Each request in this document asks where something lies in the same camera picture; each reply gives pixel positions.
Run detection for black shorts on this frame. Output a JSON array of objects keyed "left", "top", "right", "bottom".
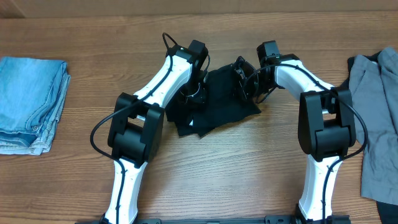
[{"left": 165, "top": 64, "right": 261, "bottom": 138}]

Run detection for folded light blue jeans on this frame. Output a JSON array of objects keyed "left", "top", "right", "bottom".
[{"left": 1, "top": 57, "right": 71, "bottom": 156}]

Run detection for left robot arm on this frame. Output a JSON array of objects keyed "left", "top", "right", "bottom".
[{"left": 99, "top": 40, "right": 209, "bottom": 223}]

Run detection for grey shorts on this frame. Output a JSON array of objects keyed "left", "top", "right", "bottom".
[{"left": 348, "top": 47, "right": 397, "bottom": 205}]

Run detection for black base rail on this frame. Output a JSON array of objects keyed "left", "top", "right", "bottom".
[{"left": 76, "top": 215, "right": 351, "bottom": 224}]

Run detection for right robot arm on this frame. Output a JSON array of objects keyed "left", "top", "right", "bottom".
[{"left": 233, "top": 40, "right": 356, "bottom": 223}]

